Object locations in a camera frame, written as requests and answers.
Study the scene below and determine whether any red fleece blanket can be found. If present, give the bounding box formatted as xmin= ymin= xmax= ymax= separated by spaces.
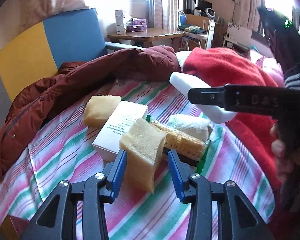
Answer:
xmin=182 ymin=47 xmax=285 ymax=240

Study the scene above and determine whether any right hand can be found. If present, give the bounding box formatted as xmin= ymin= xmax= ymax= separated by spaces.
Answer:
xmin=270 ymin=124 xmax=294 ymax=183

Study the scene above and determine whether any white sock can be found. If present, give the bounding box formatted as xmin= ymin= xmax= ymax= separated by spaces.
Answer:
xmin=167 ymin=114 xmax=212 ymax=142

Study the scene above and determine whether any white rectangular carton box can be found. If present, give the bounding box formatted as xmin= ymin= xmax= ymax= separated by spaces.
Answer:
xmin=92 ymin=101 xmax=148 ymax=163

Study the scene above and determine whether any folding chair with clothes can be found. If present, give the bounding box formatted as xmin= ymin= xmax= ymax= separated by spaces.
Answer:
xmin=178 ymin=11 xmax=215 ymax=50

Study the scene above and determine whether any white soap bar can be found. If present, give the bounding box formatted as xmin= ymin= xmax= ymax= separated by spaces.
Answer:
xmin=169 ymin=72 xmax=237 ymax=124

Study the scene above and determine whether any wooden side desk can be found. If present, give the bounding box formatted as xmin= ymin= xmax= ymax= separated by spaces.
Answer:
xmin=108 ymin=28 xmax=183 ymax=48

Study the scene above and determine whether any dark red puffer jacket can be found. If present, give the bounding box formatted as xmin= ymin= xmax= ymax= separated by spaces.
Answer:
xmin=0 ymin=46 xmax=181 ymax=181

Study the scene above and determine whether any yellow sponge block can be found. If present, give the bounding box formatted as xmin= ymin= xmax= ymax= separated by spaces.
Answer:
xmin=119 ymin=118 xmax=167 ymax=194
xmin=83 ymin=95 xmax=122 ymax=128

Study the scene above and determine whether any green cracker pack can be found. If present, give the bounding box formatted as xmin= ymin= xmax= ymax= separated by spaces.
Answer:
xmin=146 ymin=115 xmax=209 ymax=167

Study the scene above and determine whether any white carton on desk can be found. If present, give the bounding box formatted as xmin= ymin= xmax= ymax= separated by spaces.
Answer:
xmin=115 ymin=10 xmax=126 ymax=35

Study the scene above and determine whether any purple box on desk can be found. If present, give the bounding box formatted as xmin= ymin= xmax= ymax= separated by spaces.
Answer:
xmin=126 ymin=18 xmax=147 ymax=33

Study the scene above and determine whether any striped pink green tablecloth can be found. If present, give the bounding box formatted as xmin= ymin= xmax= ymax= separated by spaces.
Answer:
xmin=0 ymin=81 xmax=275 ymax=239

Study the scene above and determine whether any grey yellow blue chair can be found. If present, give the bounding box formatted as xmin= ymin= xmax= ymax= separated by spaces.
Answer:
xmin=0 ymin=8 xmax=146 ymax=140

